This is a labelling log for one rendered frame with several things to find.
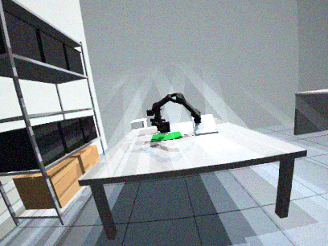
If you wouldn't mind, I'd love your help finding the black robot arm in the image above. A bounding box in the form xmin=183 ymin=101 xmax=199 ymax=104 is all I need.
xmin=146 ymin=92 xmax=202 ymax=124

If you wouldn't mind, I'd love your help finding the green circuit board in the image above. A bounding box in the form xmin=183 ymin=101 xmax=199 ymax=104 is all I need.
xmin=151 ymin=131 xmax=182 ymax=142

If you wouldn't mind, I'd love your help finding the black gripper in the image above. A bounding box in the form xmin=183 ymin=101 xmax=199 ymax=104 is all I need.
xmin=151 ymin=115 xmax=166 ymax=131

